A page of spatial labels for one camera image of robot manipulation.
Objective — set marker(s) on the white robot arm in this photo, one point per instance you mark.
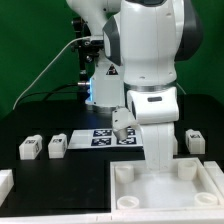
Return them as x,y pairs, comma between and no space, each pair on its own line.
138,43

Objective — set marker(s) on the white square tabletop part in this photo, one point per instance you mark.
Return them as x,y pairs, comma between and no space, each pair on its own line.
186,185

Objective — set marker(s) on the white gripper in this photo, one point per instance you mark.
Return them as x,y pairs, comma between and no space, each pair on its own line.
155,113

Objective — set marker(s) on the white sheet with AprilTags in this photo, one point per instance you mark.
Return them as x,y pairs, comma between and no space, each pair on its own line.
103,138

